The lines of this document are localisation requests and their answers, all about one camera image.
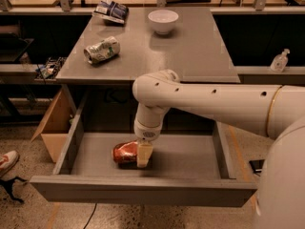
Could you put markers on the blue chip bag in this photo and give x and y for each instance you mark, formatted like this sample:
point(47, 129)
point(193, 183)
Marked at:
point(111, 11)

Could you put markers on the grey cabinet with top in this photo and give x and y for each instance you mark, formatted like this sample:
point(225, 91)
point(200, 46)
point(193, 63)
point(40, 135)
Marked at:
point(194, 49)

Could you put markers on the white red shoe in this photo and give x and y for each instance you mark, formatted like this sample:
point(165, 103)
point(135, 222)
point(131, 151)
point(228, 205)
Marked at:
point(7, 161)

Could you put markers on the black foot pedal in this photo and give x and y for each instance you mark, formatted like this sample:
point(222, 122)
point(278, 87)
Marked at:
point(257, 165)

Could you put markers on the cardboard box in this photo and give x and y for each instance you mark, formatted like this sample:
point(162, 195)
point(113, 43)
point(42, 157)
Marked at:
point(55, 125)

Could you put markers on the open grey top drawer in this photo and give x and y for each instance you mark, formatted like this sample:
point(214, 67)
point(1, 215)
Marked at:
point(191, 162)

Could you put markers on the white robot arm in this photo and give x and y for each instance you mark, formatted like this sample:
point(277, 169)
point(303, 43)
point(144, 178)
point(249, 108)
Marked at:
point(275, 111)

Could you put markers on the red coke can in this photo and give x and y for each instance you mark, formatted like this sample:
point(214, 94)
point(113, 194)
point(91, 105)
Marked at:
point(125, 152)

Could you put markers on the clear sanitizer bottle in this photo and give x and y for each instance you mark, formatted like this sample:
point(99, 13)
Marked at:
point(280, 61)

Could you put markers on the white bowl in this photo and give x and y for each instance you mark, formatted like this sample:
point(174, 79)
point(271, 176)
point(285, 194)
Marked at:
point(162, 21)

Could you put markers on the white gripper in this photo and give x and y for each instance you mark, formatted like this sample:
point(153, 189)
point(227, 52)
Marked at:
point(146, 132)

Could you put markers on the crushed silver green can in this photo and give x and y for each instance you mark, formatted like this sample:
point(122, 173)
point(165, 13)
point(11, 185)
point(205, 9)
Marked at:
point(103, 50)

